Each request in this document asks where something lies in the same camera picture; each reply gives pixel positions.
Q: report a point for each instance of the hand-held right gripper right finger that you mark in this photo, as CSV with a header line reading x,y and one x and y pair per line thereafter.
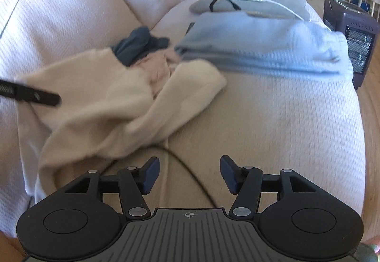
x,y
228,174

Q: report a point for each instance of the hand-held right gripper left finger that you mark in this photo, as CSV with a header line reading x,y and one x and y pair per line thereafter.
x,y
152,174

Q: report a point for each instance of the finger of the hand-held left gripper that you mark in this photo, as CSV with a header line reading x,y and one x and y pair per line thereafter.
x,y
35,96

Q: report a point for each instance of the white knit sweater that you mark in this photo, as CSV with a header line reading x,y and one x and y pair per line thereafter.
x,y
104,107

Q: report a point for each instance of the light blue sweater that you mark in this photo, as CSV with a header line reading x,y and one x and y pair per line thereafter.
x,y
261,42

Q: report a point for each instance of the white covered sofa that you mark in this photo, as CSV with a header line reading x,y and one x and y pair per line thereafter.
x,y
267,131

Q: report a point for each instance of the pink garment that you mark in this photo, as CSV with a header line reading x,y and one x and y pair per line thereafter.
x,y
161,72

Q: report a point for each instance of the dark blue garment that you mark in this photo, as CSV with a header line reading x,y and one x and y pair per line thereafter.
x,y
133,45

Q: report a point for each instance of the person's grey clothing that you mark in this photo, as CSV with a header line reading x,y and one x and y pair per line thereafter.
x,y
368,254

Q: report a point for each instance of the grey cushion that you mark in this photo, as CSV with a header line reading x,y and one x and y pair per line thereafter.
x,y
282,2

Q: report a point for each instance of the dark space heater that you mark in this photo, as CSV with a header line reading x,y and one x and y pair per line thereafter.
x,y
356,30

